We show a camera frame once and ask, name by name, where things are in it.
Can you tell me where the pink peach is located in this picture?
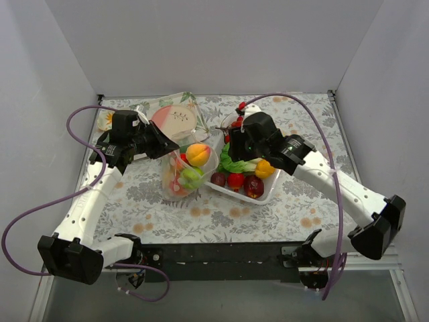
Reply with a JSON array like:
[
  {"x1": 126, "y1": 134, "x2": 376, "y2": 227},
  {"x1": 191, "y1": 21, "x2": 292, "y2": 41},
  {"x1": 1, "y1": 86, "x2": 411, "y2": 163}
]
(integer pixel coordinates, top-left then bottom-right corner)
[{"x1": 186, "y1": 144, "x2": 211, "y2": 167}]

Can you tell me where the red lychee bunch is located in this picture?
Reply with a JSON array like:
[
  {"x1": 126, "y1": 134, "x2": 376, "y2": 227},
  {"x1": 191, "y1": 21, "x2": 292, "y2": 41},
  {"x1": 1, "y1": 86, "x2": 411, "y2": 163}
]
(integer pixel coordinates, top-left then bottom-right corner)
[{"x1": 216, "y1": 115, "x2": 243, "y2": 144}]

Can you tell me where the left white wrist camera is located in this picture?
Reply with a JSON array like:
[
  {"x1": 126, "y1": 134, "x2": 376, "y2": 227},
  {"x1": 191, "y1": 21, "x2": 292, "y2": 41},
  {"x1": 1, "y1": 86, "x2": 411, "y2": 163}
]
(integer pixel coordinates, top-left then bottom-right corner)
[{"x1": 135, "y1": 105, "x2": 150, "y2": 125}]

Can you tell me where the pink and cream plate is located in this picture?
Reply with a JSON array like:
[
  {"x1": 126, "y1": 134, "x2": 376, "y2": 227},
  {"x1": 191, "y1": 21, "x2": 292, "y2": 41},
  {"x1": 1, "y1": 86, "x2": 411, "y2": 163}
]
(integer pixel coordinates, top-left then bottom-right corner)
[{"x1": 151, "y1": 105, "x2": 197, "y2": 138}]

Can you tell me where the white plastic fruit tray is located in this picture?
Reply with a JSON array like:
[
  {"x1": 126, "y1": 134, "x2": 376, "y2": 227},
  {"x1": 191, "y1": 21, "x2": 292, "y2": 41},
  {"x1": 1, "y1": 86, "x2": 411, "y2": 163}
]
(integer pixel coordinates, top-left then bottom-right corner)
[{"x1": 204, "y1": 131, "x2": 281, "y2": 205}]

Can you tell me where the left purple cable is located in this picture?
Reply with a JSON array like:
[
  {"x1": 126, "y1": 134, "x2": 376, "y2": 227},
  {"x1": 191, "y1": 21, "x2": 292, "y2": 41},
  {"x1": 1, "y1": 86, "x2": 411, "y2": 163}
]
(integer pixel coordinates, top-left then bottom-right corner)
[{"x1": 1, "y1": 105, "x2": 171, "y2": 302}]

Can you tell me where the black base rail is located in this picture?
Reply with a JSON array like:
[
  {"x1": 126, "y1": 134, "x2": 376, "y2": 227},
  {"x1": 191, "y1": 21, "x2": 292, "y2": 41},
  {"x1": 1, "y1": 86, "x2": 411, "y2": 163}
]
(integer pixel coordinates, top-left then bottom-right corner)
[{"x1": 115, "y1": 231, "x2": 349, "y2": 291}]

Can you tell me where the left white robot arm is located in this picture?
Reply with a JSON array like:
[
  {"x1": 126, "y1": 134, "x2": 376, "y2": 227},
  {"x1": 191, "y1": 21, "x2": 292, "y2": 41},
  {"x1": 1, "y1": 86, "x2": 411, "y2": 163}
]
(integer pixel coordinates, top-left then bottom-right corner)
[{"x1": 38, "y1": 110, "x2": 178, "y2": 284}]

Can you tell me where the green apple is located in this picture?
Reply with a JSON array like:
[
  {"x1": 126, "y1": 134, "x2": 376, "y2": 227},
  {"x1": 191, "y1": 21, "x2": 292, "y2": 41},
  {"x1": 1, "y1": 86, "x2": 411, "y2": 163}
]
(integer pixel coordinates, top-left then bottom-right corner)
[{"x1": 180, "y1": 167, "x2": 204, "y2": 190}]

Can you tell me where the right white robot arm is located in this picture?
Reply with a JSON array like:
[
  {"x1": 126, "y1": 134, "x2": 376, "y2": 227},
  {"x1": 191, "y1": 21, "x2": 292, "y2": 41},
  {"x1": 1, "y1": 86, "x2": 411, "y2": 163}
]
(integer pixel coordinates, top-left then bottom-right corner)
[{"x1": 228, "y1": 111, "x2": 406, "y2": 267}]

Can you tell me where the small floral bowl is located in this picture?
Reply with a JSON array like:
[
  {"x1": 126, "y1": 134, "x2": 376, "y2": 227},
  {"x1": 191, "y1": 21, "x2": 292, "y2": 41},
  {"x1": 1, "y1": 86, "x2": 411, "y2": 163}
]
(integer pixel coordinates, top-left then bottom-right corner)
[{"x1": 97, "y1": 109, "x2": 115, "y2": 131}]

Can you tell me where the dark red plum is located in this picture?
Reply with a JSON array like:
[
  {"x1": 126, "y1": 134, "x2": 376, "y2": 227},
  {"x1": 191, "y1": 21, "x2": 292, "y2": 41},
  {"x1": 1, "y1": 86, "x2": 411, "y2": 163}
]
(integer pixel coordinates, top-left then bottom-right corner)
[{"x1": 210, "y1": 172, "x2": 227, "y2": 187}]

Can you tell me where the clear dotted zip bag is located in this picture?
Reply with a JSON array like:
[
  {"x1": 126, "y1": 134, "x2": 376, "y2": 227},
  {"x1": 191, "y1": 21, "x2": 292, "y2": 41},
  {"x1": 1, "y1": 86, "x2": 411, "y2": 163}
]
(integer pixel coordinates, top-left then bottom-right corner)
[{"x1": 161, "y1": 132, "x2": 219, "y2": 201}]

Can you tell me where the dark red apple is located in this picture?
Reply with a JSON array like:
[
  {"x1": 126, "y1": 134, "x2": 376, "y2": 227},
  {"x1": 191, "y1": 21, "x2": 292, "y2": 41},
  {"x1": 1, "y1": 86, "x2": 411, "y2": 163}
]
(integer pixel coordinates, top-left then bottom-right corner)
[{"x1": 243, "y1": 174, "x2": 265, "y2": 199}]

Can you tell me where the green lettuce leaf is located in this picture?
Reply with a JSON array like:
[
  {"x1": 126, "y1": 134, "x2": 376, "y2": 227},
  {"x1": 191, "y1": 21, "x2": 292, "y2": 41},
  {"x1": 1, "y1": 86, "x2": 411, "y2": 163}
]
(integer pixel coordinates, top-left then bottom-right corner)
[{"x1": 218, "y1": 144, "x2": 261, "y2": 173}]

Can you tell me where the red yellow apple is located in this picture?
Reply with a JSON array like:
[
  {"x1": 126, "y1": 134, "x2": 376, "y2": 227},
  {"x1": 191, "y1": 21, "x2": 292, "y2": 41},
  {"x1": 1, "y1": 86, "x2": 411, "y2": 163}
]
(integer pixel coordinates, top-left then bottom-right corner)
[{"x1": 227, "y1": 173, "x2": 245, "y2": 192}]

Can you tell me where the yellow bell pepper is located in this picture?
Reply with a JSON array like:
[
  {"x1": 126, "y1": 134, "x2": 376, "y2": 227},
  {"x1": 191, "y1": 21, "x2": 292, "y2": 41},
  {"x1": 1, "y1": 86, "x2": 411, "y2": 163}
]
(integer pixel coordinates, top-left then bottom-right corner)
[{"x1": 255, "y1": 159, "x2": 275, "y2": 180}]

